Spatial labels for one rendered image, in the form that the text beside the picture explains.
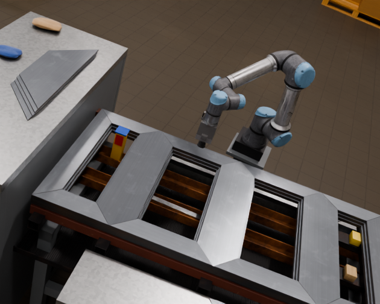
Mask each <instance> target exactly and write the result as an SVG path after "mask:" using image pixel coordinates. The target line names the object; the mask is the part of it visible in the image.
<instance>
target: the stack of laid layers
mask: <svg viewBox="0 0 380 304"><path fill-rule="evenodd" d="M117 128H118V125H116V124H113V123H111V124H110V126H109V127H108V129H107V130H106V131H105V133H104V134H103V135H102V137H101V138H100V139H99V141H98V142H97V143H96V145H95V146H94V147H93V149H92V150H91V151H90V153H89V154H88V155H87V157H86V158H85V160H84V161H83V162H82V164H81V165H80V166H79V167H78V169H77V170H76V172H75V173H74V174H73V176H72V177H71V178H70V179H69V181H68V182H67V184H66V185H65V187H64V188H63V189H64V190H65V191H70V190H71V188H72V187H73V185H74V184H75V182H76V181H77V180H78V178H79V177H80V176H81V174H82V173H83V171H84V170H85V169H86V167H87V166H88V164H89V163H90V162H91V160H92V159H93V158H94V156H95V155H96V154H97V152H98V151H99V149H100V148H101V147H102V145H103V143H105V141H106V140H107V138H108V137H109V136H110V134H111V133H114V134H116V133H115V130H116V129H117ZM139 135H140V134H139V133H136V132H134V131H131V130H130V131H129V133H128V136H127V139H129V140H132V141H134V142H135V141H136V139H137V138H138V136H139ZM134 142H133V143H132V145H131V147H132V146H133V144H134ZM131 147H130V148H129V149H128V152H129V151H130V149H131ZM128 152H127V153H126V154H125V156H124V158H123V159H122V161H123V160H124V159H125V157H126V155H127V154H128ZM172 156H174V157H176V158H179V159H181V160H184V161H187V162H189V163H192V164H194V165H197V166H200V167H202V168H205V169H208V170H210V171H213V172H215V176H214V179H213V182H212V185H211V188H210V191H209V195H208V197H207V200H206V204H205V206H204V209H203V213H202V215H201V218H200V222H199V224H198V227H197V231H196V233H195V236H194V241H198V237H199V234H200V231H201V228H202V225H203V221H204V218H205V216H206V212H207V209H208V206H209V203H210V200H211V197H212V193H213V191H214V187H215V184H216V182H217V178H218V175H219V172H220V169H221V165H219V164H217V163H214V162H211V161H210V160H206V159H204V158H202V157H198V156H196V155H194V154H191V153H188V152H186V151H183V150H180V149H178V148H175V147H172V149H171V151H170V153H169V155H168V157H167V159H166V161H165V163H164V165H163V167H162V169H161V172H160V174H159V176H158V178H157V180H156V182H155V184H154V186H153V188H152V190H151V192H150V194H149V196H148V198H147V200H146V202H145V204H144V206H143V208H142V210H141V212H140V214H139V216H138V219H140V220H142V218H143V216H144V214H145V212H146V210H147V207H148V205H149V204H150V201H151V199H152V198H153V195H154V193H155V191H156V189H157V187H158V185H159V183H160V181H161V179H162V176H163V174H164V172H165V170H166V168H167V166H168V164H169V162H170V160H171V158H172ZM122 161H121V163H120V164H119V165H118V167H117V169H116V170H115V172H114V173H113V175H112V177H111V178H110V180H109V182H108V183H107V185H108V184H109V183H110V181H111V179H112V178H113V176H114V175H115V173H116V171H117V170H118V168H119V166H120V165H121V164H122ZM107 185H106V186H105V188H104V189H103V191H102V193H101V194H100V196H99V197H98V199H97V201H96V202H98V200H99V199H100V197H101V196H102V194H103V192H104V190H105V189H106V188H107ZM254 188H257V189H260V190H262V191H265V192H267V193H269V194H273V195H275V196H277V197H280V198H283V199H285V200H288V201H291V202H293V203H296V204H297V218H296V232H295V240H294V255H293V270H292V279H294V280H297V281H299V269H300V250H301V240H302V221H303V203H304V197H302V196H300V195H297V194H295V193H292V192H290V191H287V190H284V189H282V188H279V187H277V186H274V185H271V184H269V183H266V182H263V181H261V180H258V179H256V178H255V181H254V184H253V189H252V195H251V198H250V204H249V209H248V212H247V218H246V222H245V227H244V233H243V236H242V241H241V246H240V250H239V256H238V258H240V256H241V250H242V244H243V241H244V235H245V230H246V226H247V221H248V217H249V212H250V206H251V202H252V197H253V191H254ZM31 203H32V204H35V205H37V206H40V207H43V208H45V209H47V210H50V211H53V212H55V213H58V214H60V215H63V216H65V217H68V218H70V219H73V220H75V221H78V222H81V223H83V224H86V225H88V226H91V227H94V228H96V229H98V230H102V231H103V232H106V233H109V234H111V235H114V236H117V237H119V238H122V239H124V240H126V241H129V242H132V243H134V244H137V245H139V246H142V247H145V248H146V249H150V250H152V251H154V252H157V253H160V254H162V255H165V256H167V257H170V258H173V259H175V260H178V261H180V262H183V263H185V264H188V265H190V266H193V267H195V268H198V269H201V270H203V271H206V272H208V273H211V274H214V275H216V276H218V277H222V278H223V279H226V280H229V281H231V282H234V283H237V284H239V285H242V286H244V287H246V288H249V289H251V290H254V291H257V292H259V293H262V294H265V295H266V296H270V297H272V298H274V299H277V300H280V301H282V302H285V303H287V304H310V303H307V302H304V301H302V300H299V299H297V298H294V297H291V296H289V295H286V294H284V293H281V292H279V291H276V290H273V289H271V288H269V287H266V286H263V285H261V284H258V283H256V282H253V281H251V280H248V279H245V278H243V277H241V276H238V275H235V274H233V273H230V272H228V271H225V270H222V269H220V268H217V267H213V266H212V265H210V264H207V263H205V262H202V261H199V260H197V259H194V258H192V257H189V256H186V255H184V254H182V253H179V252H176V251H174V250H171V249H169V248H166V247H164V246H161V245H158V244H156V243H154V242H151V241H148V240H146V239H143V238H141V237H138V236H136V235H133V234H131V233H128V232H125V231H123V230H120V229H117V228H115V227H113V226H110V225H108V224H105V223H102V222H100V221H97V220H94V219H93V218H89V217H87V216H85V215H82V214H79V213H77V212H74V211H72V210H69V209H67V208H65V207H61V206H59V205H57V204H54V203H51V202H49V201H46V200H44V199H41V198H39V197H36V196H33V195H31ZM338 220H340V221H342V222H345V223H347V224H350V225H353V226H355V227H358V228H360V236H361V250H362V258H363V272H364V287H365V295H366V304H375V295H374V289H373V277H372V266H371V259H370V247H369V236H368V230H367V221H365V220H362V219H360V218H357V217H354V216H352V215H349V214H347V213H344V212H342V211H339V210H338Z"/></svg>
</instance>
